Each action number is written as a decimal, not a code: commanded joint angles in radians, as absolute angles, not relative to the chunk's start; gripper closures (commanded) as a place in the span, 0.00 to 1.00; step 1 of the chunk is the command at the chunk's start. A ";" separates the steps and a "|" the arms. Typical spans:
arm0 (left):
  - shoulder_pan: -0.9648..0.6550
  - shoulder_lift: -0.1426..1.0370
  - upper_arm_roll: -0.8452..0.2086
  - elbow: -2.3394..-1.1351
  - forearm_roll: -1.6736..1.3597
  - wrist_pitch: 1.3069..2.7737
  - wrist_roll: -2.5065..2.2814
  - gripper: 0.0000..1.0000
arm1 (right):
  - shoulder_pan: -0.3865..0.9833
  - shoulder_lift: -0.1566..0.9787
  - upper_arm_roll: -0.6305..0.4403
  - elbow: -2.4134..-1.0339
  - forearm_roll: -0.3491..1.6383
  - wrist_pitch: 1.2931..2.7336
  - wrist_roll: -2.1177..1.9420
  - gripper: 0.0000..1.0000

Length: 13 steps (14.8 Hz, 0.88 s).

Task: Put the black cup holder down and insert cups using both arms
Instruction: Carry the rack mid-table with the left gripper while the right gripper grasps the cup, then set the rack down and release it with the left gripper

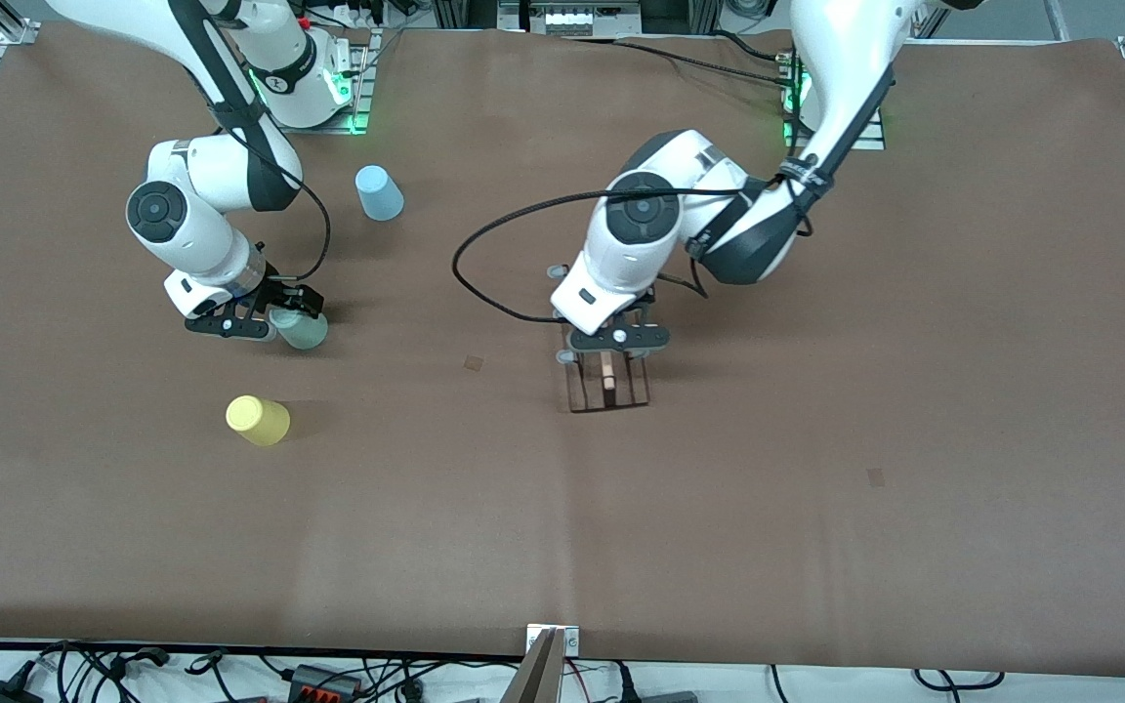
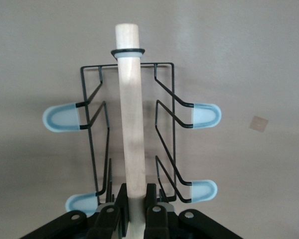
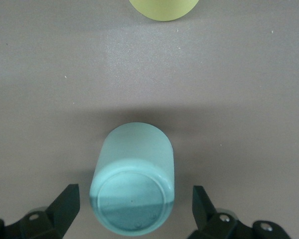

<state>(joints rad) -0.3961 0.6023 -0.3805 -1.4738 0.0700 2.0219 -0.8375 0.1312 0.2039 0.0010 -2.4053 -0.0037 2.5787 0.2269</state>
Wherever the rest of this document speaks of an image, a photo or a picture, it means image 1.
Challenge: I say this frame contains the black wire cup holder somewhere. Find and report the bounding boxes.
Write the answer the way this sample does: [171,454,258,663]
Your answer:
[548,262,656,414]

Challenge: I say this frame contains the pale green cup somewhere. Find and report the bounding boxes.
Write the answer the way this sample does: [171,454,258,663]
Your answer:
[270,306,330,351]

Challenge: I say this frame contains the yellow cup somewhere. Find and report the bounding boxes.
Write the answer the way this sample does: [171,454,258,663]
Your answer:
[225,394,292,448]

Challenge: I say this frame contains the light blue cup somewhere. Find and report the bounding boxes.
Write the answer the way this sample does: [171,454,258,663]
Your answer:
[354,164,405,223]

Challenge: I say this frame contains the brown table mat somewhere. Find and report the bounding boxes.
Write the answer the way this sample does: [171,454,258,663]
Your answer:
[0,21,1125,680]

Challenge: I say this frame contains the box with white sockets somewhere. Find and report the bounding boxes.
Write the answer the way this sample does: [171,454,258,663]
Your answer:
[499,0,642,38]

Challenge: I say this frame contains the black connector orange levers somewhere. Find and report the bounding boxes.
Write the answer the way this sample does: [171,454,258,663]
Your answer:
[287,664,365,700]

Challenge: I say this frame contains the aluminium arm base plate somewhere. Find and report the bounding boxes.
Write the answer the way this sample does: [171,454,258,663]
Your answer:
[270,27,375,136]
[782,54,887,151]

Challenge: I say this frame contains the black base cable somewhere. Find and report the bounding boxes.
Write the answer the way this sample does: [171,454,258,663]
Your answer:
[562,32,803,91]

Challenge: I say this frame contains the small metal bracket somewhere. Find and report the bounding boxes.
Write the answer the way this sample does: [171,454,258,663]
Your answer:
[526,624,582,656]

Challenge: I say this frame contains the black cable tangle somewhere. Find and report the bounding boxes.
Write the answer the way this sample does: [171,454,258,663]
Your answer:
[0,640,515,703]

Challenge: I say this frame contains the black looped cable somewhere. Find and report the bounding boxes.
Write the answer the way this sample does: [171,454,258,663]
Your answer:
[912,668,1009,692]

